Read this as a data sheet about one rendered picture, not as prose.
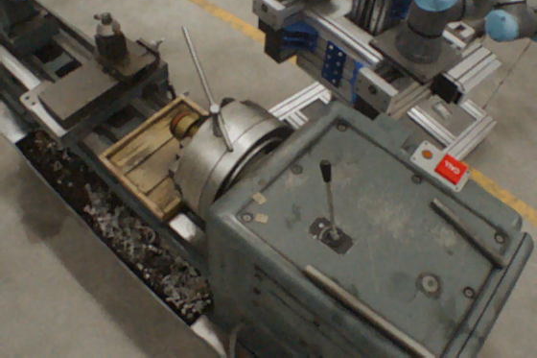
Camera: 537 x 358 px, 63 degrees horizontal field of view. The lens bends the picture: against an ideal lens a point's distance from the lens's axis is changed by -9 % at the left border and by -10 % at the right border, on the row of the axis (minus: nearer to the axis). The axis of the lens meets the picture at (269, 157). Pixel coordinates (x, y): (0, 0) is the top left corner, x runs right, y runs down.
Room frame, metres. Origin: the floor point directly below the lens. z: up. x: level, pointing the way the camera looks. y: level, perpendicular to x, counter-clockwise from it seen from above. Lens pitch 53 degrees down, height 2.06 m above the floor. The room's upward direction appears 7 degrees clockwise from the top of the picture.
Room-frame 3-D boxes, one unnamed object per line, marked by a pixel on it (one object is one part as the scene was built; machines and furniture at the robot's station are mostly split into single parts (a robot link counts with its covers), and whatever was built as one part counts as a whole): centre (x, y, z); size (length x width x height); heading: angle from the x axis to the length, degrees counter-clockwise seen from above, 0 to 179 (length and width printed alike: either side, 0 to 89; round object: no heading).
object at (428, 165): (0.63, -0.39, 1.23); 0.13 x 0.08 x 0.05; 55
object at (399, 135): (0.72, -0.27, 1.24); 0.09 x 0.08 x 0.03; 55
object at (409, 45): (1.16, -0.42, 1.21); 0.15 x 0.15 x 0.10
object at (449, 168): (0.62, -0.41, 1.26); 0.06 x 0.06 x 0.02; 55
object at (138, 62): (1.11, 0.53, 0.99); 0.20 x 0.10 x 0.05; 55
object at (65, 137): (1.10, 0.64, 0.90); 0.47 x 0.30 x 0.06; 145
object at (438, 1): (1.16, -0.42, 1.33); 0.13 x 0.12 x 0.14; 115
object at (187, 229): (1.06, 0.60, 0.77); 1.55 x 0.34 x 0.19; 55
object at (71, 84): (1.08, 0.59, 0.95); 0.43 x 0.17 x 0.05; 145
